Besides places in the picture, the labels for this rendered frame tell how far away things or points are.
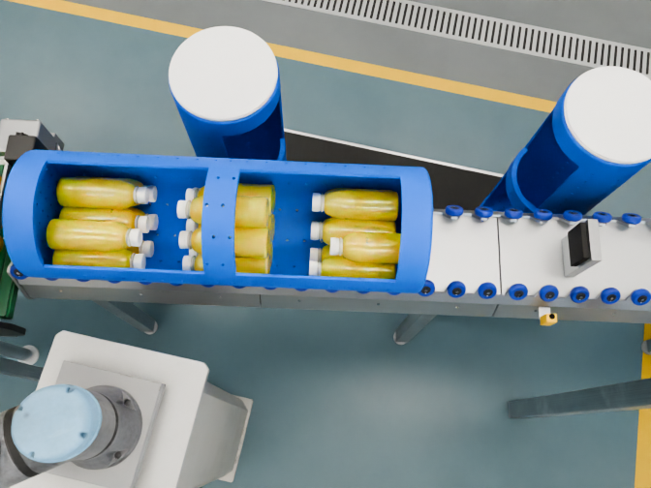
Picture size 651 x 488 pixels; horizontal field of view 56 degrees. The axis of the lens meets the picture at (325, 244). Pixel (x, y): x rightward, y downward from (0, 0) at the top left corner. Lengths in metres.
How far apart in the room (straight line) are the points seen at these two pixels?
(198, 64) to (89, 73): 1.40
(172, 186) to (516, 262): 0.87
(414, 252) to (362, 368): 1.21
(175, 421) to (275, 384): 1.17
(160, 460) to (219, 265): 0.39
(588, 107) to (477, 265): 0.49
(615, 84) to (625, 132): 0.14
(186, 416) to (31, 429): 0.32
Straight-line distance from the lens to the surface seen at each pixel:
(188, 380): 1.27
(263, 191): 1.37
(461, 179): 2.52
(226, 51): 1.67
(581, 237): 1.52
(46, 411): 1.07
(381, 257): 1.33
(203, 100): 1.60
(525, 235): 1.64
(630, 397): 1.66
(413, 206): 1.26
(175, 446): 1.27
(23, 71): 3.13
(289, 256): 1.49
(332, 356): 2.41
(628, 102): 1.78
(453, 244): 1.58
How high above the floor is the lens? 2.39
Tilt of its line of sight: 73 degrees down
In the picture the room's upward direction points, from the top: 5 degrees clockwise
